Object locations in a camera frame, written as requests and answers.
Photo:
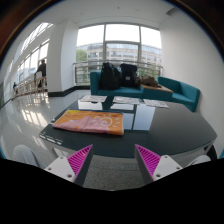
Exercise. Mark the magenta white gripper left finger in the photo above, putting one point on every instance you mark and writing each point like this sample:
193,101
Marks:
73,168

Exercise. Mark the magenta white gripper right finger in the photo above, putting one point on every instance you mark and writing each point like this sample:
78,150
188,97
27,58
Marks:
153,166

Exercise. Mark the orange pink folded towel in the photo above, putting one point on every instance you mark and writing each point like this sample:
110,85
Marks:
91,121

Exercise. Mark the grey trouser knee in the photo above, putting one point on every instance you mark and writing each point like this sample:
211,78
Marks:
24,154

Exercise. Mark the right paper sheet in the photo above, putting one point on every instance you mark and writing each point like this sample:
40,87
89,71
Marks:
155,103

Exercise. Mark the paper sheet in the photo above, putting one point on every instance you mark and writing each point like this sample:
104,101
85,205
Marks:
93,98
126,100
155,103

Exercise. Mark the left paper sheet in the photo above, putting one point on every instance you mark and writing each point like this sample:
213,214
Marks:
93,98

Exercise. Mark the middle paper sheet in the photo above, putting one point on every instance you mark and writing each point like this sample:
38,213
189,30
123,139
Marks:
126,100

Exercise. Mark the teal armchair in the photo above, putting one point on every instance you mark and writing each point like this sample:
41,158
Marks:
182,93

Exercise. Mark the wooden side table top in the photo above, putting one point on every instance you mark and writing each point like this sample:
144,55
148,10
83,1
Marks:
160,88

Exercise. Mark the brown bag on side table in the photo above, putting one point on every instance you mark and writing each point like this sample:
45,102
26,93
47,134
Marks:
147,80

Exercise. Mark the black backpack left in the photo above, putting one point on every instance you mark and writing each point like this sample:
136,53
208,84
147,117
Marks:
110,77

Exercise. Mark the black backpack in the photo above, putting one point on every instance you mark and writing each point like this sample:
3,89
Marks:
110,77
129,74

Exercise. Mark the balcony railing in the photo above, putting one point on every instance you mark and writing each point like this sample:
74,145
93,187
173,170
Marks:
83,69

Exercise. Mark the black backpack right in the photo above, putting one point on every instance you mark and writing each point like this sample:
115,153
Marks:
129,74

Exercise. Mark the person in dark clothes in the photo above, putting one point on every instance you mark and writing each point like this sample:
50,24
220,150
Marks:
42,69

